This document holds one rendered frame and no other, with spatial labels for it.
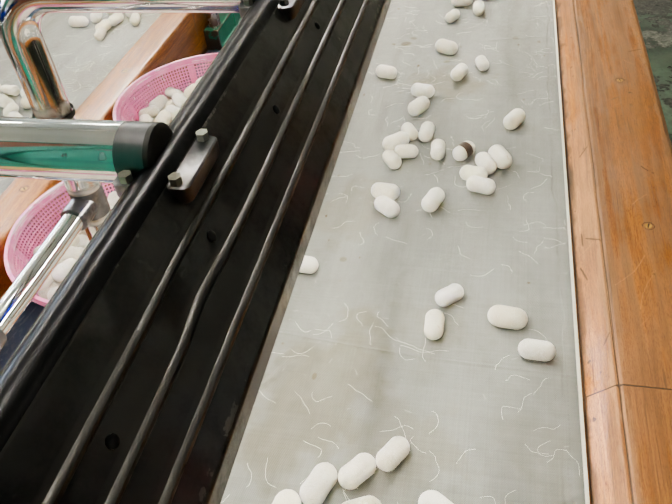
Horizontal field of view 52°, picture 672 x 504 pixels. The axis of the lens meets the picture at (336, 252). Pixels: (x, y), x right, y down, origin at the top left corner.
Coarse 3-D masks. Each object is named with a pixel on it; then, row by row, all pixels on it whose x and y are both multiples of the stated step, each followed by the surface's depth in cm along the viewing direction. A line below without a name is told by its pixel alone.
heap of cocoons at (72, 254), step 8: (112, 192) 86; (112, 200) 86; (80, 232) 84; (80, 240) 82; (88, 240) 83; (72, 248) 79; (80, 248) 79; (64, 256) 79; (72, 256) 79; (64, 264) 77; (72, 264) 78; (56, 272) 77; (64, 272) 77; (48, 280) 76; (56, 280) 77; (40, 288) 76; (48, 288) 76; (56, 288) 75; (40, 296) 76; (48, 296) 74
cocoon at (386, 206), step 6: (378, 198) 79; (384, 198) 79; (378, 204) 79; (384, 204) 78; (390, 204) 78; (396, 204) 78; (378, 210) 79; (384, 210) 78; (390, 210) 78; (396, 210) 78; (390, 216) 78
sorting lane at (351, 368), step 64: (448, 0) 122; (512, 0) 119; (384, 64) 106; (448, 64) 105; (512, 64) 103; (384, 128) 93; (448, 128) 92; (448, 192) 82; (512, 192) 80; (320, 256) 75; (384, 256) 74; (448, 256) 73; (512, 256) 73; (320, 320) 68; (384, 320) 68; (448, 320) 67; (576, 320) 65; (320, 384) 62; (384, 384) 62; (448, 384) 61; (512, 384) 61; (576, 384) 60; (256, 448) 58; (320, 448) 58; (448, 448) 57; (512, 448) 56; (576, 448) 56
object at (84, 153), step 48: (0, 0) 39; (48, 0) 38; (96, 0) 37; (144, 0) 36; (192, 0) 36; (240, 0) 35; (288, 0) 35; (48, 96) 42; (0, 144) 25; (48, 144) 25; (96, 144) 24; (144, 144) 24; (96, 192) 48; (192, 192) 24; (48, 240) 45; (0, 336) 40
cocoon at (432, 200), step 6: (432, 192) 79; (438, 192) 79; (426, 198) 78; (432, 198) 78; (438, 198) 78; (426, 204) 78; (432, 204) 78; (438, 204) 78; (426, 210) 78; (432, 210) 78
